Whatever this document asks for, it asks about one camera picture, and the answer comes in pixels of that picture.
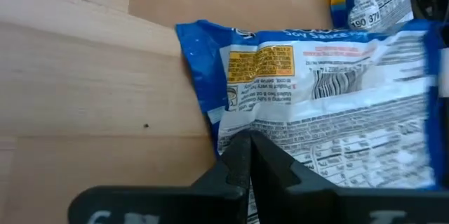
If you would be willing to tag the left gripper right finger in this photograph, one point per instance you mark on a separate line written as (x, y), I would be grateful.
(315, 206)

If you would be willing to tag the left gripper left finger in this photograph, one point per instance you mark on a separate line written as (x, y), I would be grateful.
(210, 199)

